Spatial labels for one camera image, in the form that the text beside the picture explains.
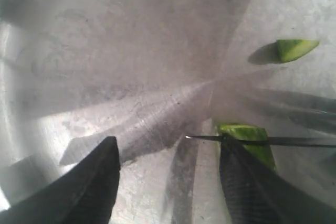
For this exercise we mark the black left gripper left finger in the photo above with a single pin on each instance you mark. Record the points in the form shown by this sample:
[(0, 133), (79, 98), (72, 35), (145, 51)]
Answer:
[(86, 194)]

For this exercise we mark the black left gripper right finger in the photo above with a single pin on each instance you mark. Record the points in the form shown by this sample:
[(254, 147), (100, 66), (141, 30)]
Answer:
[(255, 194)]

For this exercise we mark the black knife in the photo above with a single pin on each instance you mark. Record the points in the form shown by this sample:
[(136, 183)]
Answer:
[(276, 141)]

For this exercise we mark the green chili pepper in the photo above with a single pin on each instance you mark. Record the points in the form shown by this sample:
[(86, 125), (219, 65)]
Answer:
[(250, 133)]

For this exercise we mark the green wedge-shaped fruit slice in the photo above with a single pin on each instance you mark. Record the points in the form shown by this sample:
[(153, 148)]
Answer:
[(292, 49)]

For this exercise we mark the round stainless steel plate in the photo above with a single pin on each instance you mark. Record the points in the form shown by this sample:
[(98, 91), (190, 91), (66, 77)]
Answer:
[(151, 72)]

